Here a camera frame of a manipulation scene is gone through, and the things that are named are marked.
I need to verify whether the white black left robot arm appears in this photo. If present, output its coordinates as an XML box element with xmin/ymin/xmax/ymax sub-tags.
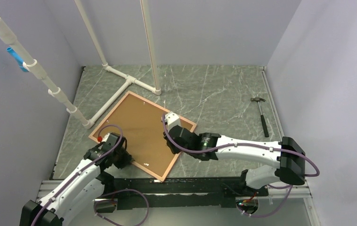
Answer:
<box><xmin>19</xmin><ymin>133</ymin><xmax>132</xmax><ymax>226</ymax></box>

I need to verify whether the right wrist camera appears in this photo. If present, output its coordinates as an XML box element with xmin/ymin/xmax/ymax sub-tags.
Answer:
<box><xmin>163</xmin><ymin>112</ymin><xmax>181</xmax><ymax>131</ymax></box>

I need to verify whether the white pvc pipe stand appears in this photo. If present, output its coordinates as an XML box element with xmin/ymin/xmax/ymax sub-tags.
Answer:
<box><xmin>0</xmin><ymin>0</ymin><xmax>161</xmax><ymax>130</ymax></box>

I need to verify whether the aluminium side rail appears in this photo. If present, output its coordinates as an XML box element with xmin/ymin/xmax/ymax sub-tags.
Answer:
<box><xmin>259</xmin><ymin>66</ymin><xmax>321</xmax><ymax>226</ymax></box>

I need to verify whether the blue pipe peg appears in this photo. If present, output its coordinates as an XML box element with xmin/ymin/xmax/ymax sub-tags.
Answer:
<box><xmin>6</xmin><ymin>47</ymin><xmax>29</xmax><ymax>73</ymax></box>

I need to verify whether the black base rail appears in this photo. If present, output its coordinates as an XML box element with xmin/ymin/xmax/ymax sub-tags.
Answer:
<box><xmin>93</xmin><ymin>177</ymin><xmax>268</xmax><ymax>213</ymax></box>

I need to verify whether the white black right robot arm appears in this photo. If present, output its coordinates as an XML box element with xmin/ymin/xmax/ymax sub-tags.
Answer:
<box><xmin>163</xmin><ymin>126</ymin><xmax>306</xmax><ymax>195</ymax></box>

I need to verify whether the pink wooden picture frame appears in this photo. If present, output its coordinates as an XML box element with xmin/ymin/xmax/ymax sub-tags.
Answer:
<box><xmin>89</xmin><ymin>91</ymin><xmax>179</xmax><ymax>181</ymax></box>

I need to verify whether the black handled claw hammer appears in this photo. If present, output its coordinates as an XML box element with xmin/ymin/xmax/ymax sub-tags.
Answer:
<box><xmin>250</xmin><ymin>97</ymin><xmax>269</xmax><ymax>137</ymax></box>

